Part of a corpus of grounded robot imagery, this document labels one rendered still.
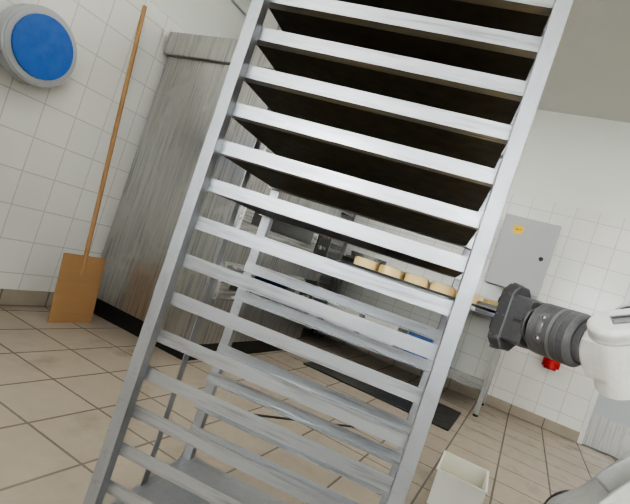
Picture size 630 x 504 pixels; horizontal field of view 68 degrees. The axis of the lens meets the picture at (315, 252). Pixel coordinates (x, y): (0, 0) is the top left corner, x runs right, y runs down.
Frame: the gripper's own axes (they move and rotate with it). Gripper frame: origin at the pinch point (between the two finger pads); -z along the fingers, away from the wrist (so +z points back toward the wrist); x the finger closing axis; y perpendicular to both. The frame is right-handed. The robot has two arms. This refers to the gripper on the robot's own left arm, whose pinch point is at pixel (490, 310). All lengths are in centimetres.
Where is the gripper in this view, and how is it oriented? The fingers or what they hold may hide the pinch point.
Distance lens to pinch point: 95.7
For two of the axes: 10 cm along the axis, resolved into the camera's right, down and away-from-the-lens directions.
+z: 4.7, 1.6, -8.7
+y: -8.2, -2.8, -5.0
